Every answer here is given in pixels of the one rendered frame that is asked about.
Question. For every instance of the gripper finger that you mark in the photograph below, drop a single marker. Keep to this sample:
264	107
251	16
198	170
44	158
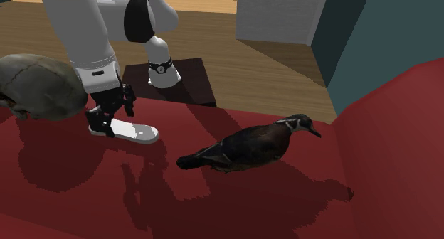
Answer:
100	122
129	99

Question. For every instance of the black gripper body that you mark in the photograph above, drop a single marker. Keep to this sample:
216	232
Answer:
108	99

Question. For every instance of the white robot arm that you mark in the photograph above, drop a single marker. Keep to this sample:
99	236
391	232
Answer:
83	30

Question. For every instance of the white remote control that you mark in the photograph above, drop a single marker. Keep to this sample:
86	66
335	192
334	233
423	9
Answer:
137	130

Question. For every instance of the dark robot stand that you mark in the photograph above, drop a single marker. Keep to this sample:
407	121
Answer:
196	87

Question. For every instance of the grey skull figure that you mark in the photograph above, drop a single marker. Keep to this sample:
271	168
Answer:
41	85

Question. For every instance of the dark brown bird figure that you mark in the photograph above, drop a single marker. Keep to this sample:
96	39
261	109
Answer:
253	146

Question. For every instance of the red sofa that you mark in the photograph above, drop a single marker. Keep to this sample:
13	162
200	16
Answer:
385	144

